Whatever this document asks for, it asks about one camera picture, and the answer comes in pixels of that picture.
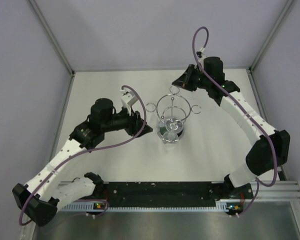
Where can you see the clear wine glass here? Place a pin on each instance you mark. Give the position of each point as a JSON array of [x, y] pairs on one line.
[[192, 95], [170, 130]]

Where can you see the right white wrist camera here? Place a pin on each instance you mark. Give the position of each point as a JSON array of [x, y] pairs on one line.
[[201, 53]]

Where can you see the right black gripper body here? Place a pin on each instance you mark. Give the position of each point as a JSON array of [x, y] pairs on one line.
[[199, 81]]

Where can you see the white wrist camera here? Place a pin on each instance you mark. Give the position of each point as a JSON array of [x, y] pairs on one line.
[[201, 53], [128, 99]]

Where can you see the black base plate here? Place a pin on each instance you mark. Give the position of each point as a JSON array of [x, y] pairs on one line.
[[169, 194]]

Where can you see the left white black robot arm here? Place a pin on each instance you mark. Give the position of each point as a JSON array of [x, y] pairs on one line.
[[40, 198]]

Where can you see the slotted cable duct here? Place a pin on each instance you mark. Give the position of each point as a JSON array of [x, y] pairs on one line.
[[98, 207]]

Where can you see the chrome wine glass rack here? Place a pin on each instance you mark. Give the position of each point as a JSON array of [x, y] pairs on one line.
[[173, 104]]

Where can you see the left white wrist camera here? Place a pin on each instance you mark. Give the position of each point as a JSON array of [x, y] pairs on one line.
[[128, 99]]

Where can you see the aluminium frame rail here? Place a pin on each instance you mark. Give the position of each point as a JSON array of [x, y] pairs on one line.
[[50, 35]]

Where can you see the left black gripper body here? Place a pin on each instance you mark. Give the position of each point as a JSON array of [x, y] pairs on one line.
[[122, 121]]

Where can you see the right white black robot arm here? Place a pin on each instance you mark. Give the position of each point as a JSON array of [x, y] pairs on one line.
[[269, 146]]

